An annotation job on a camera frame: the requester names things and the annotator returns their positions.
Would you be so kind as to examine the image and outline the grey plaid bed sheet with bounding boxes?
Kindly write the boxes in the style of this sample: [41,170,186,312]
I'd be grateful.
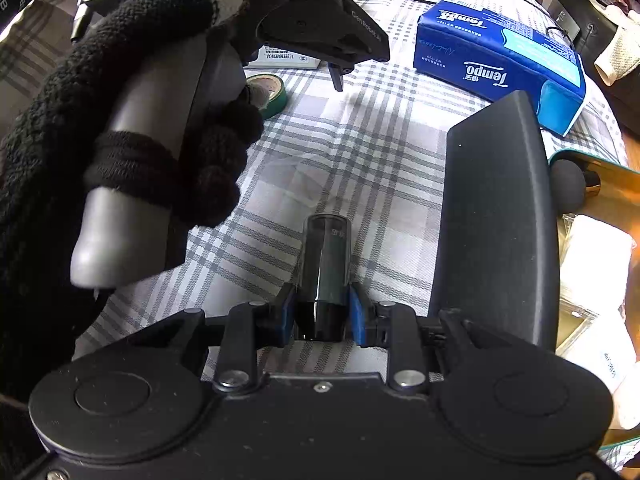
[75,0,631,471]

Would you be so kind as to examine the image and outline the white knitted cloth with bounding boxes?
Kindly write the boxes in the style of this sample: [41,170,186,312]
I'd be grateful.
[594,27,640,86]

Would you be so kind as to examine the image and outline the black bag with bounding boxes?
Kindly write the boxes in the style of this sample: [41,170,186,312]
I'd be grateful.
[555,0,640,126]

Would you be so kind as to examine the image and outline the white cotton pad pack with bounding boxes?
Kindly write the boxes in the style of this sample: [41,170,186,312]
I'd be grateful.
[562,305,640,431]

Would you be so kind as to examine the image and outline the green tape roll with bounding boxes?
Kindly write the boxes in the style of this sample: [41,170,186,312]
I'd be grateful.
[245,72,287,121]

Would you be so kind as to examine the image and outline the black foam ball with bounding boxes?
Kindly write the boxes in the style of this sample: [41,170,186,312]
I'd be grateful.
[550,159,587,211]

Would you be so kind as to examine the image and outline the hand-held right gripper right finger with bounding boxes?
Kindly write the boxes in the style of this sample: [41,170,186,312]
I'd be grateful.
[349,282,506,394]

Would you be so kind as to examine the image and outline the grey plaid quilt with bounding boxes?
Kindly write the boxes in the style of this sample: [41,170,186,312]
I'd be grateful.
[0,0,101,126]

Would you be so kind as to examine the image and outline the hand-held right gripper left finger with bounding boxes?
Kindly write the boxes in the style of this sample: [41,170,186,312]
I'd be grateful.
[125,282,297,394]

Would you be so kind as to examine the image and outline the blue tissue pack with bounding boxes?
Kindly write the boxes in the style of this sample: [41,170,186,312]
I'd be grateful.
[413,0,587,138]

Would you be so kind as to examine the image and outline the dark glass bottle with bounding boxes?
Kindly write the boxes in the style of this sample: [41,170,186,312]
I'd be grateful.
[295,213,355,341]

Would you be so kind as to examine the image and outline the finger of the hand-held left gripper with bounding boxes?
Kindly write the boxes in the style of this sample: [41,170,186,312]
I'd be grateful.
[327,60,348,92]

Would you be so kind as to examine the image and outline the white tissue pack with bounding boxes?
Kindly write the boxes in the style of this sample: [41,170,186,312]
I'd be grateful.
[560,214,637,311]

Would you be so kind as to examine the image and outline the white phone box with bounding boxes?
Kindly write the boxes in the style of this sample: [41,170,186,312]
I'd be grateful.
[243,0,353,71]

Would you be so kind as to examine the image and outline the person's left hand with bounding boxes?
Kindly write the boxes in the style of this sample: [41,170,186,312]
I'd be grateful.
[0,0,274,403]

